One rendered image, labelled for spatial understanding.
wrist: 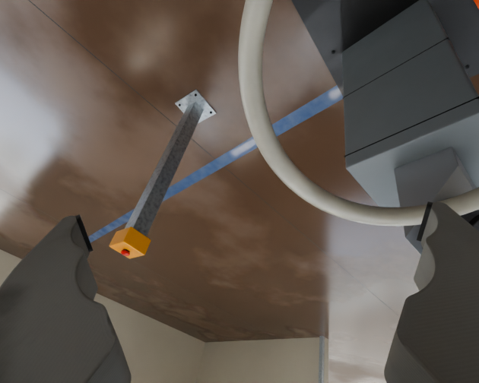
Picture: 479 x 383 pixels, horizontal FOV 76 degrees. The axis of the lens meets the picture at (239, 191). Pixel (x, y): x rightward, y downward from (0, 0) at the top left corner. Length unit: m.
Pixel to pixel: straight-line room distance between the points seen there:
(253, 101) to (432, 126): 0.74
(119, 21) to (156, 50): 0.23
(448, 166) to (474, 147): 0.10
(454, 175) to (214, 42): 1.34
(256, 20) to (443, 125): 0.76
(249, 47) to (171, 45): 1.57
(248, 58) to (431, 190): 0.74
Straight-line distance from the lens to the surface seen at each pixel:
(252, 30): 0.40
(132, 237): 1.42
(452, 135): 1.07
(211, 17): 1.81
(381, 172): 1.13
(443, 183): 1.02
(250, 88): 0.40
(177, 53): 1.96
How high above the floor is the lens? 1.63
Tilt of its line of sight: 39 degrees down
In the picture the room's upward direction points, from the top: 166 degrees counter-clockwise
